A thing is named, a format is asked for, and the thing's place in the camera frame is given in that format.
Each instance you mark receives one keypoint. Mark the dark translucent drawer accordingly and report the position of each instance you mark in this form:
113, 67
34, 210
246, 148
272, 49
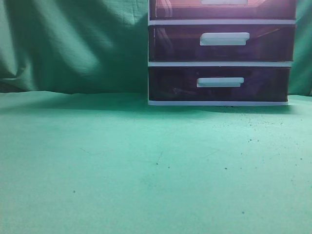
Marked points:
254, 84
242, 42
222, 9

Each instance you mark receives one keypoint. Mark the green cloth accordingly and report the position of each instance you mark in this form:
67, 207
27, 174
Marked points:
81, 151

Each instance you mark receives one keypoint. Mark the white plastic drawer cabinet frame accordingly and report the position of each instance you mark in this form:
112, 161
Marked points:
288, 64

